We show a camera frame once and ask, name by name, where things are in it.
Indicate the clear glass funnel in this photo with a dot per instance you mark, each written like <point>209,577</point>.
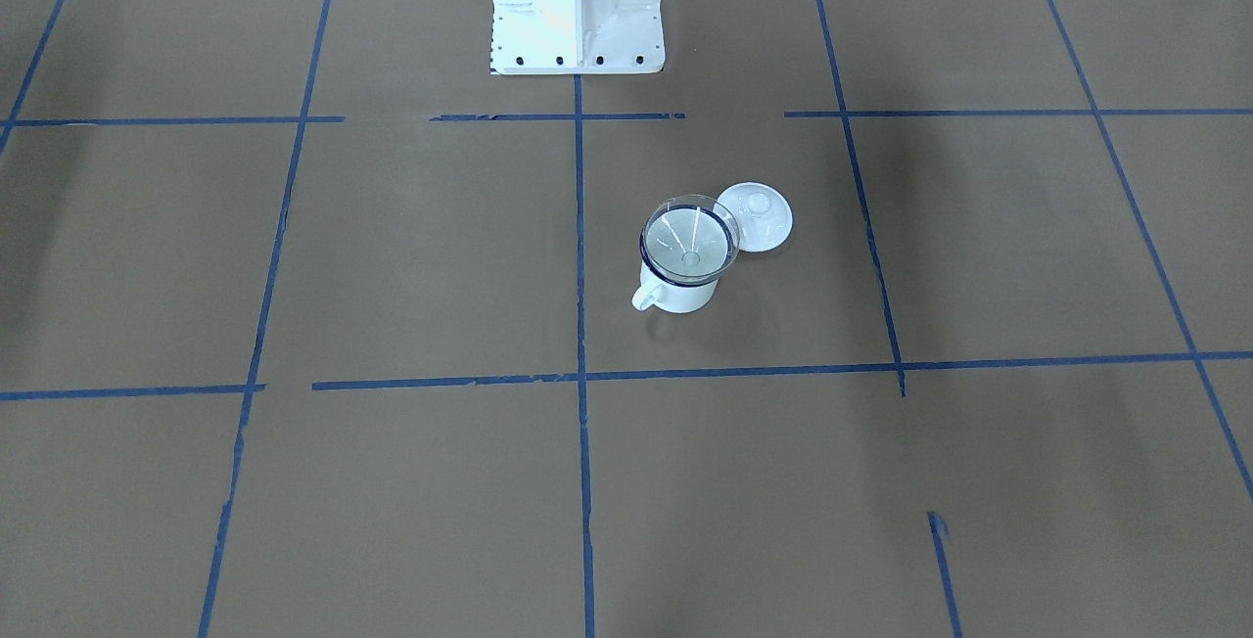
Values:
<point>689,240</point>

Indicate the white round lid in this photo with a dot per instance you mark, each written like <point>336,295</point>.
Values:
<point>764,217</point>

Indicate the white enamel mug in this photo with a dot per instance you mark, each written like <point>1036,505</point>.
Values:
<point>654,293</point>

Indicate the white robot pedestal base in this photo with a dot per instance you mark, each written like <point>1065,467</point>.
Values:
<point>566,37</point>

